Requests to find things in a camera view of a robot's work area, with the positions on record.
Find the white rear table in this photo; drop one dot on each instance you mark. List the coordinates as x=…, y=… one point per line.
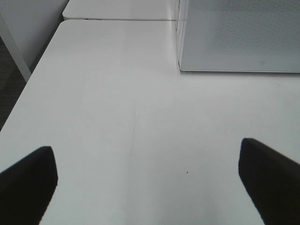
x=156, y=10

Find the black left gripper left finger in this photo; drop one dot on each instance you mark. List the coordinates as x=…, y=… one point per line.
x=27, y=187

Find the white microwave door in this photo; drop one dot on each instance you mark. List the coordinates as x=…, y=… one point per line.
x=242, y=36

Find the white microwave oven body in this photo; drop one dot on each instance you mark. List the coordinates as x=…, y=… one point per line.
x=180, y=16

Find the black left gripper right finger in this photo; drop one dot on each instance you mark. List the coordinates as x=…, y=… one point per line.
x=272, y=181

